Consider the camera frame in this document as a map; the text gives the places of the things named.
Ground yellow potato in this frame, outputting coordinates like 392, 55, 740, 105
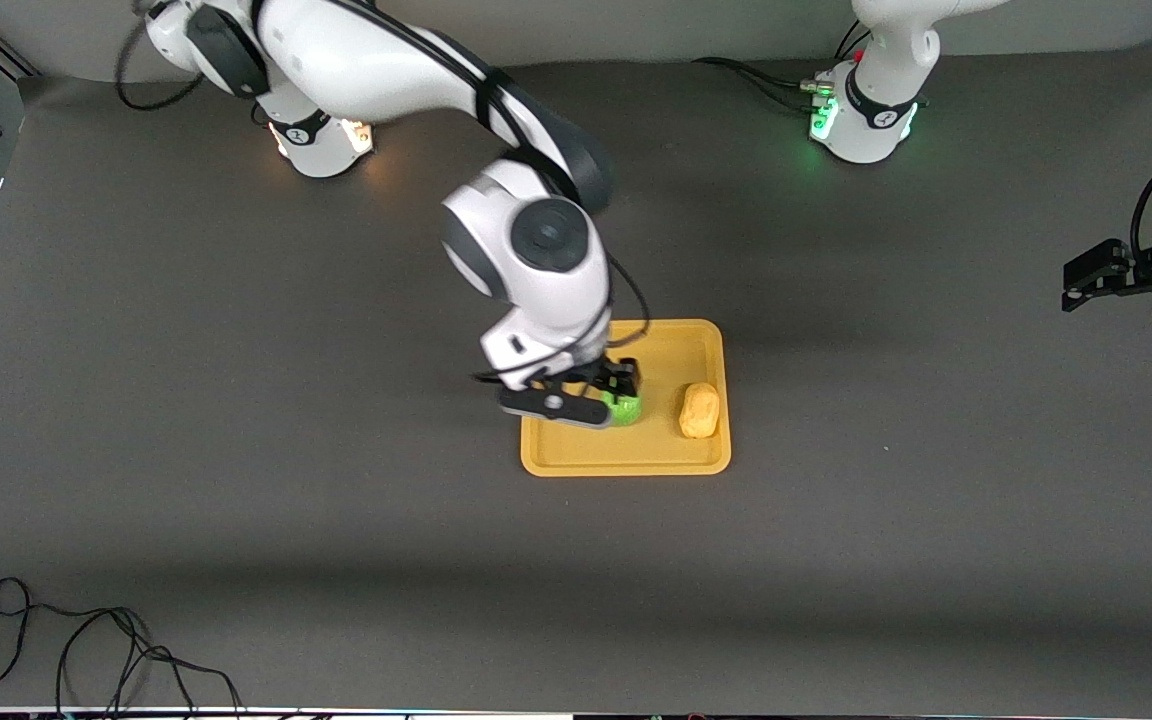
678, 383, 722, 440

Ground yellow plastic tray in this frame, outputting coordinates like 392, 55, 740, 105
520, 319, 733, 478

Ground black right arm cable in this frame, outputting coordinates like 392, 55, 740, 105
114, 0, 651, 386

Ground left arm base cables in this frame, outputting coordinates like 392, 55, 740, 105
693, 20, 872, 113

